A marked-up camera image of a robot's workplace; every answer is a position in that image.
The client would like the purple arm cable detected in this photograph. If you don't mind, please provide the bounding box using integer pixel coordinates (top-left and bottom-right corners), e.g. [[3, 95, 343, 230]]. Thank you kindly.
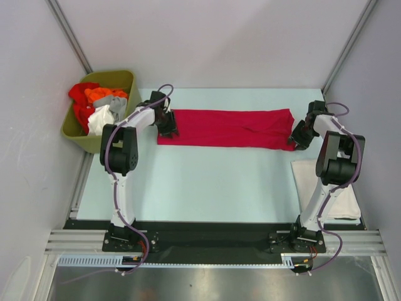
[[59, 83, 175, 285], [294, 102, 364, 277]]

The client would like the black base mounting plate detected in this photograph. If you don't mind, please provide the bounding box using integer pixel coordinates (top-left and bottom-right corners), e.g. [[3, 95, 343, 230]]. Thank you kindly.
[[63, 219, 366, 268]]

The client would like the right aluminium frame rail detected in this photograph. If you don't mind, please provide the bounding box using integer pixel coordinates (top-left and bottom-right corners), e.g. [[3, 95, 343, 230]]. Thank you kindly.
[[334, 230, 387, 256]]

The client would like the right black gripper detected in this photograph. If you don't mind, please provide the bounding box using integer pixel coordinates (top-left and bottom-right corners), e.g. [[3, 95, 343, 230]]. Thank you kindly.
[[288, 120, 319, 151]]

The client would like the white slotted cable duct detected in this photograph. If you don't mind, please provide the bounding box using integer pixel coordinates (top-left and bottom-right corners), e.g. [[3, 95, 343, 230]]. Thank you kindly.
[[58, 253, 314, 270]]

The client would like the folded white t shirt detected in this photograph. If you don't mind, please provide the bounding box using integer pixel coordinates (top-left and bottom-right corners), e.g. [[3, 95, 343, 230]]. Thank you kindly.
[[291, 159, 361, 223]]

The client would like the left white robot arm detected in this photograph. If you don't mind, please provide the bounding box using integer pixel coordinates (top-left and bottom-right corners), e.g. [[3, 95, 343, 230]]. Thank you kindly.
[[100, 90, 179, 252]]

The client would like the crimson red t shirt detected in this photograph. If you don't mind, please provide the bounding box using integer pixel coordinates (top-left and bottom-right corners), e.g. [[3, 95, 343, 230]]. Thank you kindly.
[[157, 108, 295, 151]]

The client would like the bright red t shirt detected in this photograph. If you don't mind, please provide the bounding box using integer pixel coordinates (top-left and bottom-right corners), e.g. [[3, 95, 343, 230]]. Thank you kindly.
[[68, 82, 100, 135]]

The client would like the aluminium frame rail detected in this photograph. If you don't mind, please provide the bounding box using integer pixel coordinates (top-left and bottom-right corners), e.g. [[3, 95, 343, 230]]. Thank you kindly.
[[334, 230, 387, 256], [43, 228, 109, 255]]

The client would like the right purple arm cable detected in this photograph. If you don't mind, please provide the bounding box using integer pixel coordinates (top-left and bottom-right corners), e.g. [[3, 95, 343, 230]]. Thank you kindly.
[[294, 102, 364, 277]]

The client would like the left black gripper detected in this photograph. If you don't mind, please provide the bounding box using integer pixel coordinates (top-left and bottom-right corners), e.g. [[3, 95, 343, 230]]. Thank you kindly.
[[154, 110, 179, 139]]

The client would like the orange t shirt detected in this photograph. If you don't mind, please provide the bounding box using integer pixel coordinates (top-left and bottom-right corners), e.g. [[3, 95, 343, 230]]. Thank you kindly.
[[84, 87, 128, 105]]

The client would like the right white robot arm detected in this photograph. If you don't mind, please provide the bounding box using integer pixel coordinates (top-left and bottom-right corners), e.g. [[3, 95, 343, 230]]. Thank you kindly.
[[287, 100, 365, 253]]

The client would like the left aluminium frame rail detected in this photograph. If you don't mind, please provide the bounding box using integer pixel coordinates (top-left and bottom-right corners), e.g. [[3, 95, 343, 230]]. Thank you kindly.
[[43, 228, 109, 255]]

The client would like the left corner aluminium post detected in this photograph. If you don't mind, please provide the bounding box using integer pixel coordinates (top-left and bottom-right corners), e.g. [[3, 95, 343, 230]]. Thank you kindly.
[[45, 0, 93, 74]]

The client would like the white t shirt in bin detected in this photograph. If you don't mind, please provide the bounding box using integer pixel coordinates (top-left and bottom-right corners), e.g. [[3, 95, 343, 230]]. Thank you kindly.
[[88, 105, 115, 136]]

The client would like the corner aluminium post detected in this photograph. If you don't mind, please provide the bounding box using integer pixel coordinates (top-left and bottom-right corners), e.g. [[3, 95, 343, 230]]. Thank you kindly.
[[45, 0, 93, 74], [321, 0, 380, 98]]

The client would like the right corner aluminium post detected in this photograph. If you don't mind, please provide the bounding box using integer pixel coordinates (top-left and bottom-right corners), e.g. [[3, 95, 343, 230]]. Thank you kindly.
[[321, 0, 380, 98]]

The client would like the grey t shirt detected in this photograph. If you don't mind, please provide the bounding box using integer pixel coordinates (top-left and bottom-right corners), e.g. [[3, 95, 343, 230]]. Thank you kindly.
[[93, 95, 128, 122]]

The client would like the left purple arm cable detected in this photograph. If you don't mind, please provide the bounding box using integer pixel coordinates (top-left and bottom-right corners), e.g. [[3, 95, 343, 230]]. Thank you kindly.
[[59, 83, 175, 285]]

